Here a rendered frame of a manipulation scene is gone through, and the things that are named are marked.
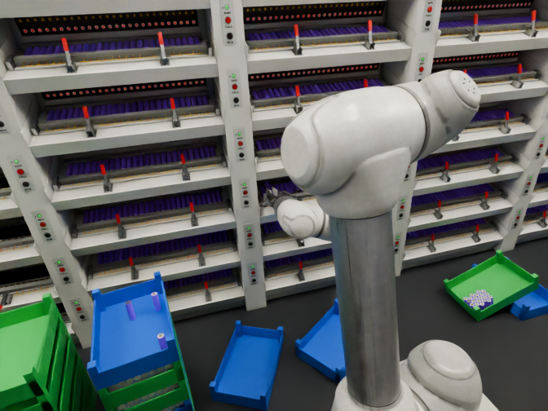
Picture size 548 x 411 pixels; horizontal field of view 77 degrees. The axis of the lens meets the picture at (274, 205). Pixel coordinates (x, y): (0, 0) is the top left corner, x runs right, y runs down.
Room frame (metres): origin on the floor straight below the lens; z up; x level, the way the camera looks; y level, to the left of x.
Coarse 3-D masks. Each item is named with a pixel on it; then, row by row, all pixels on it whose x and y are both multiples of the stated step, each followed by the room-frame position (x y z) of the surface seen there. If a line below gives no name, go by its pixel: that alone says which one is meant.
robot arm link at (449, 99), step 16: (432, 80) 0.53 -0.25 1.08; (448, 80) 0.52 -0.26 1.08; (464, 80) 0.53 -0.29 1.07; (416, 96) 0.52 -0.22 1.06; (432, 96) 0.52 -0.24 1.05; (448, 96) 0.50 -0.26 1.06; (464, 96) 0.50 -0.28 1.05; (480, 96) 0.53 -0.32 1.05; (432, 112) 0.50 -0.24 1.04; (448, 112) 0.50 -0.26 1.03; (464, 112) 0.50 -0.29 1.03; (432, 128) 0.50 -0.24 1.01; (448, 128) 0.51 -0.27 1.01; (464, 128) 0.52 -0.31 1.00; (432, 144) 0.50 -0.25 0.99; (416, 160) 0.51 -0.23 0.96
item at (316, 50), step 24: (264, 24) 1.38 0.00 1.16; (288, 24) 1.41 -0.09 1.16; (312, 24) 1.43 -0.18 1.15; (336, 24) 1.44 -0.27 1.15; (360, 24) 1.45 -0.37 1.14; (384, 24) 1.48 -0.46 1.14; (264, 48) 1.27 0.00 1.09; (288, 48) 1.28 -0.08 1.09; (312, 48) 1.30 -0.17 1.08; (336, 48) 1.31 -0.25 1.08; (360, 48) 1.32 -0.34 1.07; (384, 48) 1.32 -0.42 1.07; (408, 48) 1.33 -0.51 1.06; (264, 72) 1.23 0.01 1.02
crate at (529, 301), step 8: (472, 264) 1.32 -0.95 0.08; (544, 288) 1.16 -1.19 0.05; (528, 296) 1.16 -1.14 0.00; (536, 296) 1.16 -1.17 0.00; (544, 296) 1.14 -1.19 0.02; (512, 304) 1.08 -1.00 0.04; (520, 304) 1.12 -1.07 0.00; (528, 304) 1.04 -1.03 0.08; (536, 304) 1.11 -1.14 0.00; (544, 304) 1.11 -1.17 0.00; (512, 312) 1.07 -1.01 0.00; (520, 312) 1.04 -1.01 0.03; (528, 312) 1.03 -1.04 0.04; (536, 312) 1.04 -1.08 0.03; (544, 312) 1.05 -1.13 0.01
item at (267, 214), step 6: (264, 186) 1.36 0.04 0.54; (258, 192) 1.32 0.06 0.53; (258, 198) 1.26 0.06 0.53; (312, 198) 1.30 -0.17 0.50; (312, 204) 1.27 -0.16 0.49; (264, 210) 1.23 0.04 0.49; (270, 210) 1.23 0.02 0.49; (264, 216) 1.20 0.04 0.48; (270, 216) 1.21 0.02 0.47; (264, 222) 1.22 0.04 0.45
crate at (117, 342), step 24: (144, 288) 0.86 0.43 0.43; (96, 312) 0.76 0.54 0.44; (120, 312) 0.79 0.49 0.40; (144, 312) 0.78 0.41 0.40; (168, 312) 0.73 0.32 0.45; (96, 336) 0.68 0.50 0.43; (120, 336) 0.70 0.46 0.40; (144, 336) 0.69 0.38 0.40; (168, 336) 0.62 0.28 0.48; (96, 360) 0.60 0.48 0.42; (120, 360) 0.62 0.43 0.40; (144, 360) 0.58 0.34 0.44; (168, 360) 0.60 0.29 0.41; (96, 384) 0.54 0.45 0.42
